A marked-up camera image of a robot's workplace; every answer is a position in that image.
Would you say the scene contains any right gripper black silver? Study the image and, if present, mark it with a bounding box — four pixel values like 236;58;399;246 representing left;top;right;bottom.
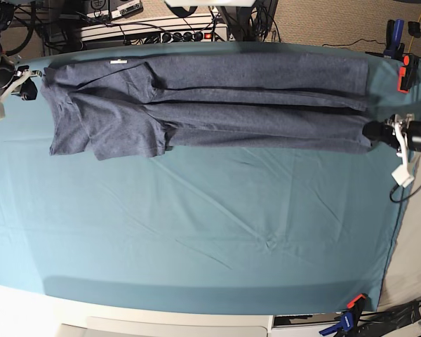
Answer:
0;65;42;100

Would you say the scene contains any white power strip red switch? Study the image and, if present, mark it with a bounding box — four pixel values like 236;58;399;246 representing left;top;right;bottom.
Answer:
154;26;228;44

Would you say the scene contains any teal table cloth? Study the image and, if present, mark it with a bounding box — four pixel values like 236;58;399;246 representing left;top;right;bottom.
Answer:
0;41;421;312

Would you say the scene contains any blue spring clamp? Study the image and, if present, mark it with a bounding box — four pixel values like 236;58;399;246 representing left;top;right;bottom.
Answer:
383;19;405;60
319;312;354;336

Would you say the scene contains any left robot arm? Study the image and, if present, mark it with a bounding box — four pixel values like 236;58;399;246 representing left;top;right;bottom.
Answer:
356;114;421;167

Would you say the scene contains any yellow cable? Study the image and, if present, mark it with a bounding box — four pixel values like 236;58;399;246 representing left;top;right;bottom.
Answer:
408;0;421;57

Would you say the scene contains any orange black clamp right edge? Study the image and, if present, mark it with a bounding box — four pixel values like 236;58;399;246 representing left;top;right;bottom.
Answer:
397;54;420;93

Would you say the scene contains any blue spring clamp bottom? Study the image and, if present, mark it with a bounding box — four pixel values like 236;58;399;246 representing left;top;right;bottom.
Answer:
319;312;354;336

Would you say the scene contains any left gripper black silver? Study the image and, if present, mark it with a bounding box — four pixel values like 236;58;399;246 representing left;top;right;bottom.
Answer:
362;114;421;167

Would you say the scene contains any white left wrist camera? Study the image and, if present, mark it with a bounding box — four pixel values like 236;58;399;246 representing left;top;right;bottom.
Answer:
392;164;415;188

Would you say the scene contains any blue spring clamp top right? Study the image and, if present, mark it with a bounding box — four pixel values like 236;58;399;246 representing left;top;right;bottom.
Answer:
383;19;405;60

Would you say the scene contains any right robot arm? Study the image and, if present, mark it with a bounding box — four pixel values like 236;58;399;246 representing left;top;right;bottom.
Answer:
0;1;36;94

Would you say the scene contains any orange black clamp bottom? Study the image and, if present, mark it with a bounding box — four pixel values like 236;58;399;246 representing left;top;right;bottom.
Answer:
347;293;368;316

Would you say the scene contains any blue-grey heathered T-shirt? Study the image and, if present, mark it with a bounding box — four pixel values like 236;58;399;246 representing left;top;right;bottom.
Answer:
41;53;373;160

